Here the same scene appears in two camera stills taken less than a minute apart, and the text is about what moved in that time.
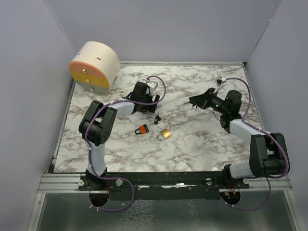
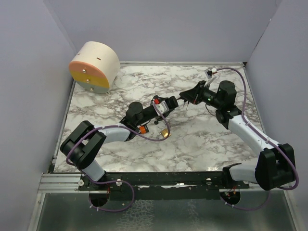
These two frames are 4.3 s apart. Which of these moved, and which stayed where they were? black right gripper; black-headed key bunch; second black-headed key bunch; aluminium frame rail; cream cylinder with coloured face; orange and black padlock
Moved: black right gripper; black-headed key bunch
Stayed: cream cylinder with coloured face; aluminium frame rail; orange and black padlock; second black-headed key bunch
